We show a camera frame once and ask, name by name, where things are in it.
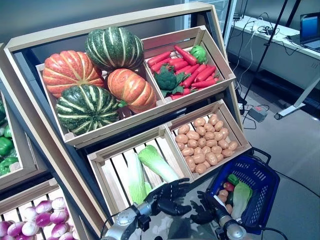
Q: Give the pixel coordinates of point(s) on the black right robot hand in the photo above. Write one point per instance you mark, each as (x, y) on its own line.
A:
(208, 212)

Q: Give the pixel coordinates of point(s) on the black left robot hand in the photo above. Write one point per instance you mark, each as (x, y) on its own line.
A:
(167, 197)

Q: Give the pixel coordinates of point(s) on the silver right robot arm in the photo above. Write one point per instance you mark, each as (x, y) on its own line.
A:
(232, 228)

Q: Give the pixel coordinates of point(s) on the blue plastic shopping basket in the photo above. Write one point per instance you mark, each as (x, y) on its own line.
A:
(265, 185)

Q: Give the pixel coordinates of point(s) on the brown potato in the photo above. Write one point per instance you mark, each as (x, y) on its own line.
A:
(211, 143)
(219, 125)
(223, 193)
(209, 127)
(199, 122)
(223, 144)
(222, 199)
(213, 119)
(219, 157)
(188, 151)
(206, 150)
(211, 159)
(180, 145)
(224, 133)
(233, 145)
(198, 150)
(206, 164)
(183, 129)
(200, 169)
(216, 149)
(209, 135)
(201, 142)
(192, 143)
(192, 135)
(200, 130)
(218, 136)
(181, 138)
(227, 153)
(199, 158)
(190, 162)

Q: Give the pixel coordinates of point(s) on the dark green cucumber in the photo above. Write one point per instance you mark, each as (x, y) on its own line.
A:
(230, 199)

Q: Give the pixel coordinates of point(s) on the red round vegetable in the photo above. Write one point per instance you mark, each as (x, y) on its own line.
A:
(228, 186)

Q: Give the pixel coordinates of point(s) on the napa cabbage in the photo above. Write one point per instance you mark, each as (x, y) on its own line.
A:
(241, 197)
(156, 162)
(136, 177)

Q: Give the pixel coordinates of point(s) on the green bell pepper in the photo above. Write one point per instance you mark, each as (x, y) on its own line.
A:
(3, 170)
(9, 162)
(7, 131)
(233, 179)
(5, 146)

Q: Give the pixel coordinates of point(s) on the wooden crate holding napa cabbages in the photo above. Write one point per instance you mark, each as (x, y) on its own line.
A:
(110, 172)

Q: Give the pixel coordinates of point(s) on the wooden crate holding potatoes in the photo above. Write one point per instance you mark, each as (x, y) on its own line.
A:
(237, 132)

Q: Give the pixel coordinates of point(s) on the wooden crate holding pumpkins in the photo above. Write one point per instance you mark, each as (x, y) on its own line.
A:
(100, 133)

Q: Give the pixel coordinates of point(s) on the orange red plastic carrot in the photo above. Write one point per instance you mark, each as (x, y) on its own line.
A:
(184, 70)
(158, 66)
(160, 58)
(186, 91)
(193, 75)
(186, 55)
(205, 72)
(176, 96)
(203, 84)
(179, 65)

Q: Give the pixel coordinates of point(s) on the purple white turnip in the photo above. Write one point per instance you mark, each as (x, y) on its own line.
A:
(15, 229)
(3, 227)
(43, 207)
(30, 213)
(58, 217)
(29, 228)
(58, 203)
(67, 236)
(60, 229)
(43, 219)

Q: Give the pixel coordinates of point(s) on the grey power box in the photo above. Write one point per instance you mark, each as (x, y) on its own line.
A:
(258, 113)

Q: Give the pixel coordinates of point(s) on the small orange pumpkin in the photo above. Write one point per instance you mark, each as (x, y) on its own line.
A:
(132, 90)

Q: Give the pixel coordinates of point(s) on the dark green broccoli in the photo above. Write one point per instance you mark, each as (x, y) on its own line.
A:
(166, 78)

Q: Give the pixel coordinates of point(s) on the green striped pumpkin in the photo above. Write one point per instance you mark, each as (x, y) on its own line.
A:
(113, 48)
(86, 108)

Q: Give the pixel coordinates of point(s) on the wooden crate holding turnips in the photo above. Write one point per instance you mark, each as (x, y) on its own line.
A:
(27, 195)

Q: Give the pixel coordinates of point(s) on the neighbouring wooden display shelf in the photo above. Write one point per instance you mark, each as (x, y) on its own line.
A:
(32, 160)

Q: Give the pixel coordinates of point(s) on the white desk leg with caster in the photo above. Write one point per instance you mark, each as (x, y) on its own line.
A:
(302, 96)

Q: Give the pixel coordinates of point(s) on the wooden crate holding green peppers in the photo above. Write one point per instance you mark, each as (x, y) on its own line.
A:
(22, 160)

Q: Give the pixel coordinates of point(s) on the wooden crate holding carrots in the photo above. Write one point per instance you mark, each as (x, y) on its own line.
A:
(215, 50)

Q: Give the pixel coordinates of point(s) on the large orange pumpkin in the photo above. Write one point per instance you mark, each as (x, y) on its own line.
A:
(71, 71)

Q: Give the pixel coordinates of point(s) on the black tripod stand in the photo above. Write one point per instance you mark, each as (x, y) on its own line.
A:
(270, 42)

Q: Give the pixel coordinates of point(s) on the white office desk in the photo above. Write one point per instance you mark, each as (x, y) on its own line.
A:
(280, 37)

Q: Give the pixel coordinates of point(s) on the light wooden display shelf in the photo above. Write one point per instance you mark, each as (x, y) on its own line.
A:
(22, 75)

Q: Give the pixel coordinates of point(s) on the open laptop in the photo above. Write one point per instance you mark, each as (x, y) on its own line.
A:
(308, 30)

